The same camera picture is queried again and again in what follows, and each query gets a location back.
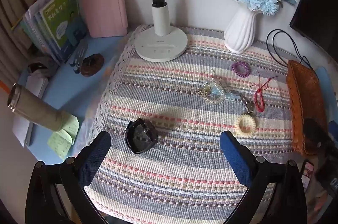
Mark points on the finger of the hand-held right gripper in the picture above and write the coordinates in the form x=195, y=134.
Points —
x=314, y=132

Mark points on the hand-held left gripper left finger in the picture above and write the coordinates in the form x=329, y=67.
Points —
x=95, y=155

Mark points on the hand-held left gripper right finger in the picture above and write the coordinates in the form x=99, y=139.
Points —
x=235, y=155

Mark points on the smartphone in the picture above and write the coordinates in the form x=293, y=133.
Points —
x=307, y=173

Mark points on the green sticky notes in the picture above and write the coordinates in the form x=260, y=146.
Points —
x=63, y=136

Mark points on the brown wicker basket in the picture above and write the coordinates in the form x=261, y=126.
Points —
x=303, y=97

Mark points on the dark metal hair clip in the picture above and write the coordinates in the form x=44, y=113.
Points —
x=248, y=105

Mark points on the beige thermos bottle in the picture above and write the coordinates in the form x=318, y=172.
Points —
x=34, y=107

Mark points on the striped woven table mat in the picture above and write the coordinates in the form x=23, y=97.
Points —
x=158, y=97

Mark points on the brown wooden ornament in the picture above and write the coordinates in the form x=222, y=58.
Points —
x=92, y=65

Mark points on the white notebook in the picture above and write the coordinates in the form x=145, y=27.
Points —
x=34, y=86

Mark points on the metal bookend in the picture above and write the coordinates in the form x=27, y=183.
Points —
x=79, y=57

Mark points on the grey cloth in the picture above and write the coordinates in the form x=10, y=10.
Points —
x=47, y=65

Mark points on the white ribbed vase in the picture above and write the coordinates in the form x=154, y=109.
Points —
x=239, y=33

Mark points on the white desk lamp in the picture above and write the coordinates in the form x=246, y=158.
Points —
x=161, y=46

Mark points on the green cover book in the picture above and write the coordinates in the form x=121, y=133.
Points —
x=63, y=17

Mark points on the pink tablet case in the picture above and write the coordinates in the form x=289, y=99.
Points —
x=103, y=7

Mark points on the striped curtain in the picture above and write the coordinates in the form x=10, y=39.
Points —
x=13, y=2

